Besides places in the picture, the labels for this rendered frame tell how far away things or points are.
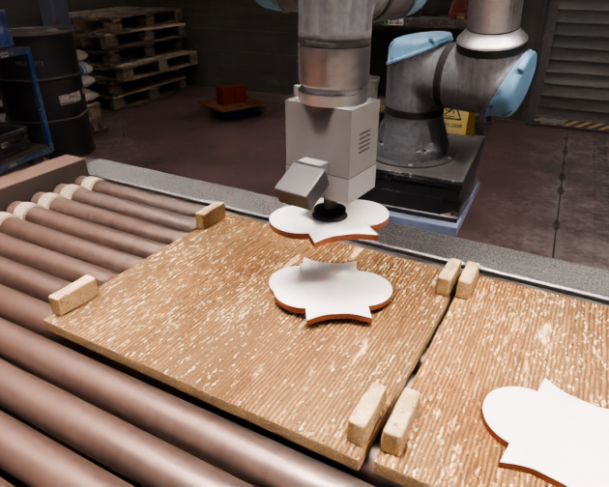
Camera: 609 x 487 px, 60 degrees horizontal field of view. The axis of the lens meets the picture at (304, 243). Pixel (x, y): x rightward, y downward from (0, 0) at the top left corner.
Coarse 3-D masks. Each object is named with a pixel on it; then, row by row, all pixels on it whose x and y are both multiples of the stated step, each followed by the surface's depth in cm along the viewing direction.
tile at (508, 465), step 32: (544, 384) 52; (512, 416) 48; (544, 416) 48; (576, 416) 48; (608, 416) 48; (512, 448) 45; (544, 448) 45; (576, 448) 45; (608, 448) 45; (544, 480) 43; (576, 480) 42; (608, 480) 42
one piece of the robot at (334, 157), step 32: (320, 96) 54; (352, 96) 54; (288, 128) 58; (320, 128) 56; (352, 128) 54; (288, 160) 60; (320, 160) 57; (352, 160) 56; (288, 192) 55; (320, 192) 56; (352, 192) 57
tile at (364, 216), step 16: (288, 208) 65; (352, 208) 65; (368, 208) 65; (384, 208) 65; (272, 224) 61; (288, 224) 61; (304, 224) 61; (320, 224) 61; (336, 224) 61; (352, 224) 61; (368, 224) 61; (384, 224) 62; (320, 240) 58; (336, 240) 59
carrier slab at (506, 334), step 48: (480, 288) 68; (528, 288) 68; (480, 336) 59; (528, 336) 59; (576, 336) 59; (432, 384) 53; (480, 384) 53; (528, 384) 53; (576, 384) 53; (432, 432) 47; (480, 432) 47; (432, 480) 43; (480, 480) 43; (528, 480) 43
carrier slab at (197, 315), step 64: (192, 256) 76; (256, 256) 76; (320, 256) 76; (384, 256) 76; (64, 320) 62; (128, 320) 62; (192, 320) 62; (256, 320) 62; (384, 320) 62; (192, 384) 53; (256, 384) 53; (320, 384) 53; (384, 384) 53; (320, 448) 47
